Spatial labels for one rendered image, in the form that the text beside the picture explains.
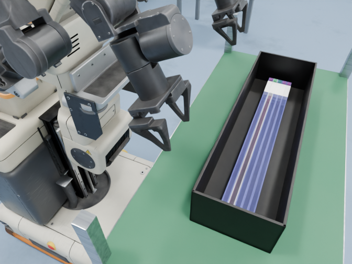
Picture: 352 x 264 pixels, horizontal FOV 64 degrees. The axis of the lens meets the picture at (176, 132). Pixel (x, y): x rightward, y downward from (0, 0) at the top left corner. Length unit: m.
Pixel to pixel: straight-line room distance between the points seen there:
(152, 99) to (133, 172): 1.11
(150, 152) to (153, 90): 1.55
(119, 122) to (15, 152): 0.37
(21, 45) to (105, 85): 0.32
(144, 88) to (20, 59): 0.25
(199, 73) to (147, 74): 2.32
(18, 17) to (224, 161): 0.53
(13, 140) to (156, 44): 0.81
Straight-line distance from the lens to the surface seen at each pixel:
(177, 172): 0.70
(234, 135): 0.78
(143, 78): 0.46
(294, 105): 0.94
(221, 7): 0.84
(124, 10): 0.46
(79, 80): 0.82
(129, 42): 0.45
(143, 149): 2.03
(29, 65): 0.60
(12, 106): 1.15
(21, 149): 1.16
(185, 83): 0.53
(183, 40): 0.42
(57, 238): 1.46
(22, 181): 1.23
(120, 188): 1.51
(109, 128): 1.04
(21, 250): 1.83
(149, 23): 0.42
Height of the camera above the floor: 1.51
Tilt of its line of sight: 45 degrees down
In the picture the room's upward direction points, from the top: straight up
